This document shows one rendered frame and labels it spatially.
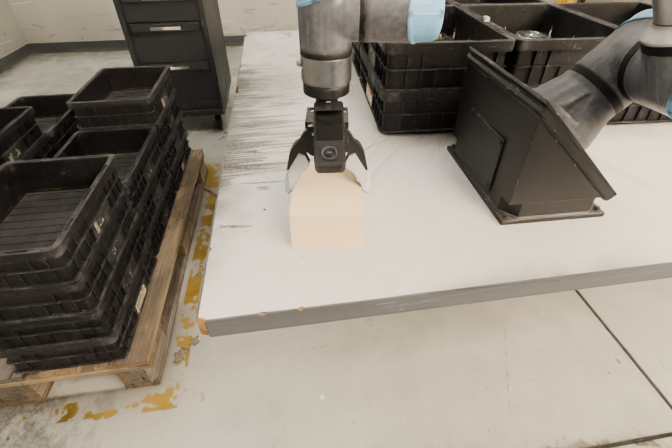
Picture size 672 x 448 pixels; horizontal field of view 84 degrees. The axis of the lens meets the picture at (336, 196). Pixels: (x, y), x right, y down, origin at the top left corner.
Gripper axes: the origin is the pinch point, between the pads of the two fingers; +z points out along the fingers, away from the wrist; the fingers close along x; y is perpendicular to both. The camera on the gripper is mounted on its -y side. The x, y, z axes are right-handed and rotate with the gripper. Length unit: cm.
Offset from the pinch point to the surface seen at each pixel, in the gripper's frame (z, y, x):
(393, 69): -11.8, 32.3, -14.6
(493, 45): -17, 33, -37
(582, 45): -16, 35, -58
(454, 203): 5.3, 4.4, -24.9
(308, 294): 5.3, -17.7, 2.6
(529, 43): -17, 34, -45
